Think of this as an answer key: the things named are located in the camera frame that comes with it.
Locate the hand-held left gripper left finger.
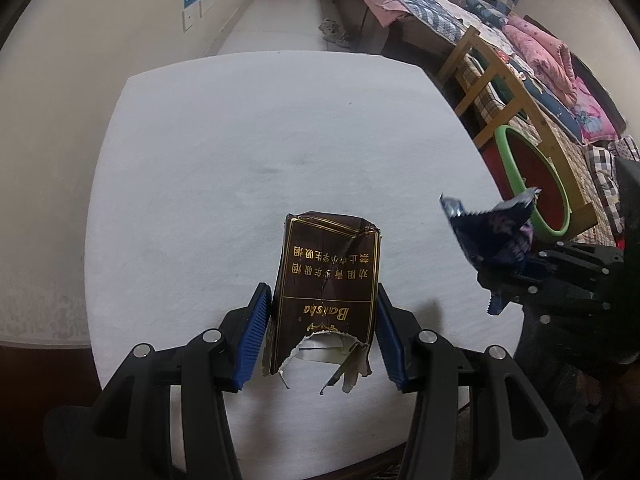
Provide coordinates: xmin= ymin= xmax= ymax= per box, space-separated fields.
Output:
xmin=45 ymin=282 xmax=272 ymax=480

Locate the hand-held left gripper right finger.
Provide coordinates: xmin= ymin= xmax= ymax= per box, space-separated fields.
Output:
xmin=376 ymin=285 xmax=583 ymax=480

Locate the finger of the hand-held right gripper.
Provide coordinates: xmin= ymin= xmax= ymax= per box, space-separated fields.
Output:
xmin=477 ymin=270 xmax=613 ymax=321
xmin=530 ymin=240 xmax=626 ymax=283

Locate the blue foil wrapper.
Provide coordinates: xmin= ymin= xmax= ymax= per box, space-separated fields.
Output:
xmin=440 ymin=187 xmax=543 ymax=316

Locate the brown cigarette pack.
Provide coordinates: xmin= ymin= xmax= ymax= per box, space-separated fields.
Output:
xmin=260 ymin=210 xmax=383 ymax=395

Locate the green rimmed red bin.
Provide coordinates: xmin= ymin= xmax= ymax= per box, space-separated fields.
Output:
xmin=492 ymin=125 xmax=573 ymax=241

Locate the pink cartoon pillow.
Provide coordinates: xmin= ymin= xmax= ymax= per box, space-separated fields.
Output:
xmin=570 ymin=92 xmax=626 ymax=143

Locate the navy cartoon bedsheet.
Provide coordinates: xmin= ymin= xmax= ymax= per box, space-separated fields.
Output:
xmin=500 ymin=55 xmax=586 ymax=141

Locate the green cloth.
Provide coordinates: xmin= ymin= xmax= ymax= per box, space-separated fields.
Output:
xmin=490 ymin=72 xmax=523 ymax=111

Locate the pink quilt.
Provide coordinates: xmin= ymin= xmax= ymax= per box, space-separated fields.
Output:
xmin=502 ymin=15 xmax=578 ymax=106

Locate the white floral bedsheet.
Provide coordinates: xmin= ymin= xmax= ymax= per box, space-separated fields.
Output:
xmin=420 ymin=0 xmax=516 ymax=56

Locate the navy patterned pillow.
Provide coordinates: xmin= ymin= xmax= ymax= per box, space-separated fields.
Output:
xmin=465 ymin=0 xmax=508 ymax=26

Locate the blue plaid blanket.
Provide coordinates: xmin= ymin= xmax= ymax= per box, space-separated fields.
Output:
xmin=332 ymin=0 xmax=473 ymax=43

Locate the wooden bed frame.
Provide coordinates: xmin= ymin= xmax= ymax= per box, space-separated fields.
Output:
xmin=437 ymin=25 xmax=601 ymax=233

